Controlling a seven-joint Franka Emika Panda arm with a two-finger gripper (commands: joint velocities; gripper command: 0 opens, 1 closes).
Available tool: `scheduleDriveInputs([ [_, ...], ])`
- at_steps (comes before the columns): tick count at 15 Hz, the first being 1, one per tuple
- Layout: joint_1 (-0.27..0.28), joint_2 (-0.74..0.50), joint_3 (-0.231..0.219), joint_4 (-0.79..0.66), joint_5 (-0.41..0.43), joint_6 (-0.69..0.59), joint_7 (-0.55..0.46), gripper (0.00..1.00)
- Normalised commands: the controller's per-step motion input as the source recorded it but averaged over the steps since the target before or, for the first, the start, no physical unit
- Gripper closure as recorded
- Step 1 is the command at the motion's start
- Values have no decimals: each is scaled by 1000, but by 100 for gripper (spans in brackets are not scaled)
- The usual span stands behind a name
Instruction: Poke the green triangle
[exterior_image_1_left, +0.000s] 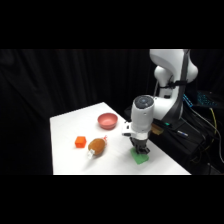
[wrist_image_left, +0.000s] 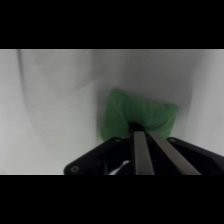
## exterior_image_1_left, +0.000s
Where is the pen with blue cap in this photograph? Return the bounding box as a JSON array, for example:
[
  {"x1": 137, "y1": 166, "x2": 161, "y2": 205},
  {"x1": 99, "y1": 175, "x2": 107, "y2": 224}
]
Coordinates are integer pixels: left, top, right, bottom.
[{"x1": 175, "y1": 130, "x2": 189, "y2": 138}]

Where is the black robot stand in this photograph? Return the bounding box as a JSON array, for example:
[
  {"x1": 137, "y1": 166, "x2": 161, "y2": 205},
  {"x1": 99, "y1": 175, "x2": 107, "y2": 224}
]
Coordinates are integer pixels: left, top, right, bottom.
[{"x1": 123, "y1": 99, "x2": 224, "y2": 176}]

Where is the pink bowl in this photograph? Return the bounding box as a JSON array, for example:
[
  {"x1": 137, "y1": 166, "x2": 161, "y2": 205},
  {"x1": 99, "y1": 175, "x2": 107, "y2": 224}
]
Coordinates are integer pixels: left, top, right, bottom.
[{"x1": 97, "y1": 112, "x2": 119, "y2": 130}]

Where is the brown wrapped food toy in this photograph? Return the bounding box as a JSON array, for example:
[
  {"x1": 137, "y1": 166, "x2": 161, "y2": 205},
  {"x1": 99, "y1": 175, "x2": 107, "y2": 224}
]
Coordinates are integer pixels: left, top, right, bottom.
[{"x1": 86, "y1": 134, "x2": 109, "y2": 158}]

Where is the teal lit keyboard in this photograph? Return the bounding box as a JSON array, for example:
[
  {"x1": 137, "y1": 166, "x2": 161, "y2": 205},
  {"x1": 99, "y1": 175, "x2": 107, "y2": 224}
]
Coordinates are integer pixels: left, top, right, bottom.
[{"x1": 195, "y1": 91, "x2": 214, "y2": 107}]

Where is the green triangle block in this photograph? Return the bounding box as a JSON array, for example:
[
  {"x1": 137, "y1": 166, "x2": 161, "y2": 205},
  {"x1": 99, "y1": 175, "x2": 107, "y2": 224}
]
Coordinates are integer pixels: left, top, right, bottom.
[{"x1": 129, "y1": 148, "x2": 150, "y2": 165}]

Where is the black curtain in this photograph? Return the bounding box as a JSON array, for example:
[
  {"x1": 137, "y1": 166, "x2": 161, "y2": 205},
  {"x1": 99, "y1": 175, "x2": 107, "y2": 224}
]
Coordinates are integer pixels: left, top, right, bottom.
[{"x1": 0, "y1": 49, "x2": 224, "y2": 176}]

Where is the yellow cable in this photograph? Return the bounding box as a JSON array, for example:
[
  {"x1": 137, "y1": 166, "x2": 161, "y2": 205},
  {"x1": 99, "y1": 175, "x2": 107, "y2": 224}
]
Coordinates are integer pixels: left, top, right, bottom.
[{"x1": 199, "y1": 107, "x2": 219, "y2": 158}]

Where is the orange cube block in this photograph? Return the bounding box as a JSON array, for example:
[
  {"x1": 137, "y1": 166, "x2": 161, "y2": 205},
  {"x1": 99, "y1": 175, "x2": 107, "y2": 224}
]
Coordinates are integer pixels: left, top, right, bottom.
[{"x1": 74, "y1": 135, "x2": 88, "y2": 149}]

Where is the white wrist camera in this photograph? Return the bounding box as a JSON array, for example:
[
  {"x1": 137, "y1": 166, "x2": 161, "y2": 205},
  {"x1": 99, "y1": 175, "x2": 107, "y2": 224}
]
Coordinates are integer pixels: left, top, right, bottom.
[{"x1": 121, "y1": 121, "x2": 133, "y2": 137}]

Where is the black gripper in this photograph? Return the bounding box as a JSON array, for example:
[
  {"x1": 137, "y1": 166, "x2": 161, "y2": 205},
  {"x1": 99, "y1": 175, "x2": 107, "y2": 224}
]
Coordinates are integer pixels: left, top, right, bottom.
[{"x1": 129, "y1": 136, "x2": 151, "y2": 155}]

